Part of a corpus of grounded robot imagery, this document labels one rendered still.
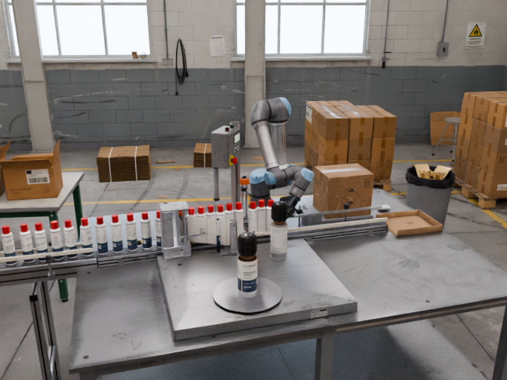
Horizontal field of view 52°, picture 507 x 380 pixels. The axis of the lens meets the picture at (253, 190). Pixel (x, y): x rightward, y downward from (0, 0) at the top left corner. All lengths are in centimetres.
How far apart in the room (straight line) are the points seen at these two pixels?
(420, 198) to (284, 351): 242
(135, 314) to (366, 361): 138
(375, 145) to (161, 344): 446
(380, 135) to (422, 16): 285
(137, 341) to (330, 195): 154
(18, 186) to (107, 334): 200
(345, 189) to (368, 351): 96
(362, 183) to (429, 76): 557
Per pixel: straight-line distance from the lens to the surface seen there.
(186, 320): 222
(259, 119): 293
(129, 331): 229
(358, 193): 328
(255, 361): 307
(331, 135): 600
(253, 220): 286
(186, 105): 808
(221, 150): 273
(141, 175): 672
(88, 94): 823
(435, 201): 505
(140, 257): 280
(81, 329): 235
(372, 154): 620
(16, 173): 403
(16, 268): 284
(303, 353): 314
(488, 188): 614
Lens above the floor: 210
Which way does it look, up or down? 20 degrees down
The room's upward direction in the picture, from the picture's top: straight up
